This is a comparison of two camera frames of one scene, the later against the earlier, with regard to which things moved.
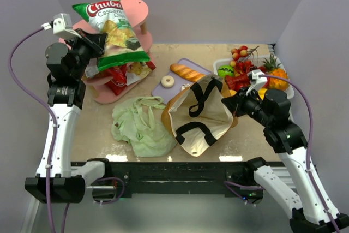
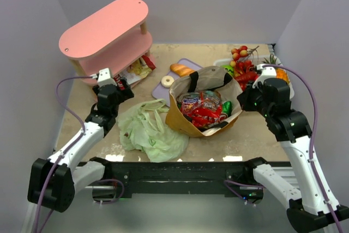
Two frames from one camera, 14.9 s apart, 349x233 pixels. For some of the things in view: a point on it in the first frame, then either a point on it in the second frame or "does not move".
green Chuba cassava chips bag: (123, 47) -> (227, 108)
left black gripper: (96, 43) -> (124, 88)
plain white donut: (167, 81) does not move
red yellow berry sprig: (241, 53) does not move
